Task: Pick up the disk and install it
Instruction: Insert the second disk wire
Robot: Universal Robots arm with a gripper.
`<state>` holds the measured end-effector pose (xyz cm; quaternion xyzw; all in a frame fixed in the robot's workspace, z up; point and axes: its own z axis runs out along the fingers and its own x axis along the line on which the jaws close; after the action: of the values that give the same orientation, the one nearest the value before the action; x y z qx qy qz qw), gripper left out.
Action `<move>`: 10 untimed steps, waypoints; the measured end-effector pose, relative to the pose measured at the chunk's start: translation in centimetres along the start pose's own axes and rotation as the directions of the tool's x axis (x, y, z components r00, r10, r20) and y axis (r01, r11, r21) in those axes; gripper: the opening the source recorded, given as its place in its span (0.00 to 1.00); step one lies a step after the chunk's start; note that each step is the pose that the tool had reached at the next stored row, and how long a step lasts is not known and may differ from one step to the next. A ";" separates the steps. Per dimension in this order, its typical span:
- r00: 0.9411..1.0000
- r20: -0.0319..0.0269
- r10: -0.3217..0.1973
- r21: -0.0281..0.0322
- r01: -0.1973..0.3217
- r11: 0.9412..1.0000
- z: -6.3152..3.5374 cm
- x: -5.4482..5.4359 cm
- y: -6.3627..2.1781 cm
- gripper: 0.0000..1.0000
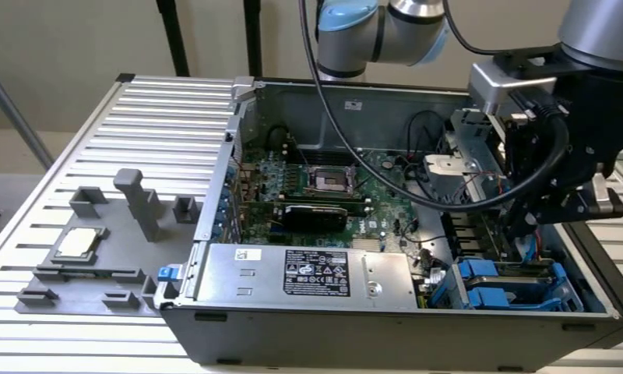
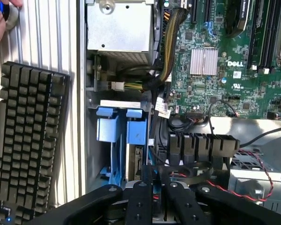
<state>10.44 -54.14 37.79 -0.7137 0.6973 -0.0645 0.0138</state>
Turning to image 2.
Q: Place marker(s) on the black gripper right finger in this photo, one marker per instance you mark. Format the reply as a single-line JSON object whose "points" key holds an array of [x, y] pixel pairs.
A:
{"points": [[187, 206]]}

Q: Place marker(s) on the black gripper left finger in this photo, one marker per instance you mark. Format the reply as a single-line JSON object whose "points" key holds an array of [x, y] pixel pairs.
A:
{"points": [[140, 201]]}

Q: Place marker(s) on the installed grey disk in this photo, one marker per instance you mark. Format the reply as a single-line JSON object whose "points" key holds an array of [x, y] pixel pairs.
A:
{"points": [[136, 161]]}

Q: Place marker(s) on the blue disk bay carrier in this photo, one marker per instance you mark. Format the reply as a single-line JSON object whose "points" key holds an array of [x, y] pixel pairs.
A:
{"points": [[135, 131], [106, 129]]}

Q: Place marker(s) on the green Dell motherboard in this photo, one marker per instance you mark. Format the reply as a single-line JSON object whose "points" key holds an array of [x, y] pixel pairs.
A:
{"points": [[201, 93]]}

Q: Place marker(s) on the white power connector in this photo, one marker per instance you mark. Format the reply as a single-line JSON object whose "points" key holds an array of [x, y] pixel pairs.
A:
{"points": [[118, 86]]}

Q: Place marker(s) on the open grey PC case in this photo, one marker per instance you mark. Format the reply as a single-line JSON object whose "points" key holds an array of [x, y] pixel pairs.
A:
{"points": [[82, 93]]}

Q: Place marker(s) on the dark mechanical keyboard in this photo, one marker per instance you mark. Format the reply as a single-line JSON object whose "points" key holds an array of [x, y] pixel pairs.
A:
{"points": [[28, 131]]}

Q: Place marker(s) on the silver chipset heatsink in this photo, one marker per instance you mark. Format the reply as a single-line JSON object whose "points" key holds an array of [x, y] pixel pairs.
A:
{"points": [[203, 62]]}

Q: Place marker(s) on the silver metal drive cage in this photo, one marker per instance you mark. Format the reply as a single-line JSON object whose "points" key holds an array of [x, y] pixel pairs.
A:
{"points": [[119, 25]]}

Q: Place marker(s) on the black RAM slot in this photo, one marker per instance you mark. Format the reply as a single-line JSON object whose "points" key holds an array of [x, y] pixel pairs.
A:
{"points": [[256, 35], [270, 37]]}

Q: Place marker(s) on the black expansion slot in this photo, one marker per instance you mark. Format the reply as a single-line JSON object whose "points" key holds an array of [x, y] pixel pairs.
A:
{"points": [[194, 11], [208, 10]]}

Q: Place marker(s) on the black cooler shroud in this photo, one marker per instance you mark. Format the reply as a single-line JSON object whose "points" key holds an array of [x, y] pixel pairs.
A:
{"points": [[236, 16]]}

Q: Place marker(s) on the grey round knob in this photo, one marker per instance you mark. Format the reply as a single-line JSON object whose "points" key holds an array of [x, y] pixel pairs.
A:
{"points": [[13, 17]]}

